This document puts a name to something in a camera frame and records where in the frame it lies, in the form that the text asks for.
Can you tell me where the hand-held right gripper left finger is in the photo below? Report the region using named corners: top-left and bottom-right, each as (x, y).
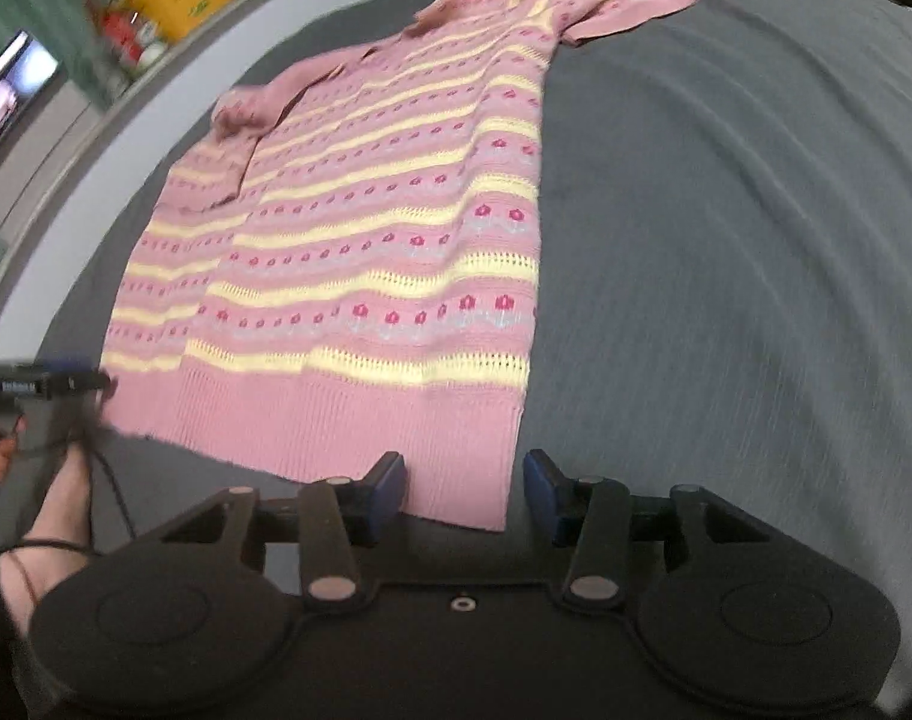
top-left (137, 452), bottom-right (408, 614)

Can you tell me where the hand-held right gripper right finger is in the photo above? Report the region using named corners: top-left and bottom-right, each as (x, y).
top-left (523, 450), bottom-right (791, 612)

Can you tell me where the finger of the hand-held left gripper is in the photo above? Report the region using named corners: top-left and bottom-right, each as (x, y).
top-left (47, 360), bottom-right (119, 400)

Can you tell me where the pink striped knit sweater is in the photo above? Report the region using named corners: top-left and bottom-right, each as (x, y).
top-left (100, 0), bottom-right (706, 533)

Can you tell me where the person's left hand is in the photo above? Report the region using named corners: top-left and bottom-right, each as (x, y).
top-left (0, 420), bottom-right (26, 485)

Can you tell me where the television screen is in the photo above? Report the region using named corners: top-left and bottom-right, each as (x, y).
top-left (0, 30), bottom-right (61, 175)

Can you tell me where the red can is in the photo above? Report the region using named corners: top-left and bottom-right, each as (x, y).
top-left (98, 10), bottom-right (162, 70)

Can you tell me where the green curtain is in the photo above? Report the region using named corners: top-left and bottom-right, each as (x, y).
top-left (0, 0), bottom-right (131, 110)

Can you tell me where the black cable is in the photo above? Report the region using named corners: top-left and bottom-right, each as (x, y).
top-left (0, 390), bottom-right (138, 565)

